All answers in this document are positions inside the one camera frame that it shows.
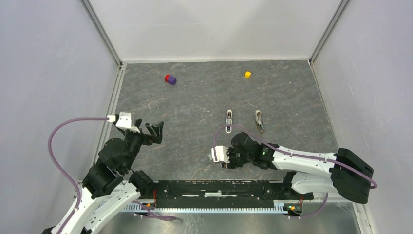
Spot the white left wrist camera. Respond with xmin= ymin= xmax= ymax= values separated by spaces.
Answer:
xmin=107 ymin=112 xmax=141 ymax=133

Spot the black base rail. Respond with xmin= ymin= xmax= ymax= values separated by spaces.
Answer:
xmin=141 ymin=180 xmax=314 ymax=209

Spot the red and purple block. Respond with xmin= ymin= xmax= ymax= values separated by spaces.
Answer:
xmin=164 ymin=74 xmax=177 ymax=85

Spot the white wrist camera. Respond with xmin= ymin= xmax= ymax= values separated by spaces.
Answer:
xmin=107 ymin=112 xmax=141 ymax=133
xmin=211 ymin=146 xmax=228 ymax=163

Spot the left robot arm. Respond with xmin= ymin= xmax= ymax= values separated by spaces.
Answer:
xmin=43 ymin=112 xmax=164 ymax=234

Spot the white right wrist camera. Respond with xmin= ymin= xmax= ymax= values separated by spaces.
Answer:
xmin=211 ymin=146 xmax=228 ymax=163

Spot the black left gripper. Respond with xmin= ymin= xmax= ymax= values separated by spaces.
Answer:
xmin=122 ymin=118 xmax=164 ymax=171

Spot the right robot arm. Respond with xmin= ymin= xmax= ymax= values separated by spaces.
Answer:
xmin=211 ymin=132 xmax=377 ymax=204

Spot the yellow cube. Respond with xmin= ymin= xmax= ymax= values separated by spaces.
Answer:
xmin=244 ymin=71 xmax=252 ymax=79

